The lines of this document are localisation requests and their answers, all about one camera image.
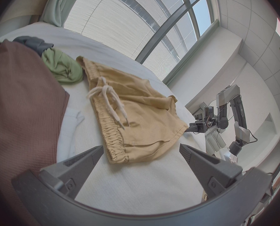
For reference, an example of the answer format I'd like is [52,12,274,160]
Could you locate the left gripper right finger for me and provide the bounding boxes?
[179,143,243,201]

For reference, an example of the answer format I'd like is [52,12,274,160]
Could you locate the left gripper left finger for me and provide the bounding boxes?
[39,145,105,200]

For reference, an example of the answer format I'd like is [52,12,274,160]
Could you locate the tan shorts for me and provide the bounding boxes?
[76,56,189,164]

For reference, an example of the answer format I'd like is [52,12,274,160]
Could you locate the bed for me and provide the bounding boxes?
[0,6,211,212]

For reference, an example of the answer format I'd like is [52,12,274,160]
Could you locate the white garment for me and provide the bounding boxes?
[58,106,85,161]

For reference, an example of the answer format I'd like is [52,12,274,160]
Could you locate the brown garment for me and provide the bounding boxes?
[0,39,70,181]

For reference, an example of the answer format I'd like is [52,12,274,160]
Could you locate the green garment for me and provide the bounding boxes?
[41,48,83,85]

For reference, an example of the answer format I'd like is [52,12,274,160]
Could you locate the window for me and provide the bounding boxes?
[60,0,219,84]

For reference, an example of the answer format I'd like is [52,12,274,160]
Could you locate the black garment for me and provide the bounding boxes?
[13,35,54,56]

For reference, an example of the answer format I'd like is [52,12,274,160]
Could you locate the grey-green curtain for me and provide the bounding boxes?
[40,0,89,28]

